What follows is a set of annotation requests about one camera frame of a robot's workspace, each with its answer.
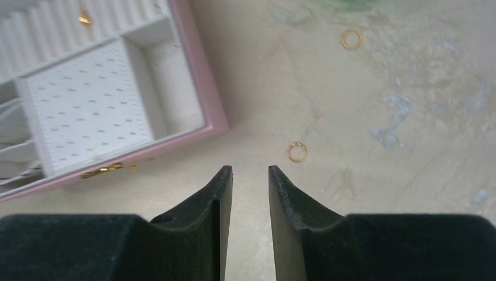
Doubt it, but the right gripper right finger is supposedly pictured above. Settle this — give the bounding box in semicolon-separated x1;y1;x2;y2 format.
268;166;495;280

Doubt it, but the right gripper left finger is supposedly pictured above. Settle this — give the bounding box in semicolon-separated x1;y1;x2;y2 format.
1;166;233;280

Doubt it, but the pink jewelry box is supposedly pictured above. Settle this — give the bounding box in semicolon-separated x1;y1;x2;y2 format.
1;1;229;201

